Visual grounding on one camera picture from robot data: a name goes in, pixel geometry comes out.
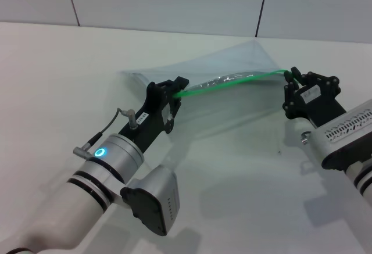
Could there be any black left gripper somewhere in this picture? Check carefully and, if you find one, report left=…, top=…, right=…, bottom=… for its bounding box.
left=119, top=76, right=190, bottom=155

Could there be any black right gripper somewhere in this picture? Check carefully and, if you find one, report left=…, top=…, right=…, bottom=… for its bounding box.
left=282, top=66, right=349, bottom=129

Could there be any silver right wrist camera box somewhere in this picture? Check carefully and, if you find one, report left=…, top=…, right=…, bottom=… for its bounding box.
left=305, top=99, right=372, bottom=171

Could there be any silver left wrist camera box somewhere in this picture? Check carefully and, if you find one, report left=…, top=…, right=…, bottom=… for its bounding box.
left=119, top=164, right=180, bottom=237

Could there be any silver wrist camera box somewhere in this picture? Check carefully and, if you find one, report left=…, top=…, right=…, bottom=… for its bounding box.
left=119, top=164, right=180, bottom=237
left=305, top=99, right=372, bottom=171

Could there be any grey left gripper cable plug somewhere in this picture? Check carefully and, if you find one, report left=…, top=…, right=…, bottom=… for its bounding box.
left=72, top=107, right=137, bottom=158

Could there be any clear green-zip document bag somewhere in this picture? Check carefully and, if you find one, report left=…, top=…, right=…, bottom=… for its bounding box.
left=120, top=39, right=293, bottom=101

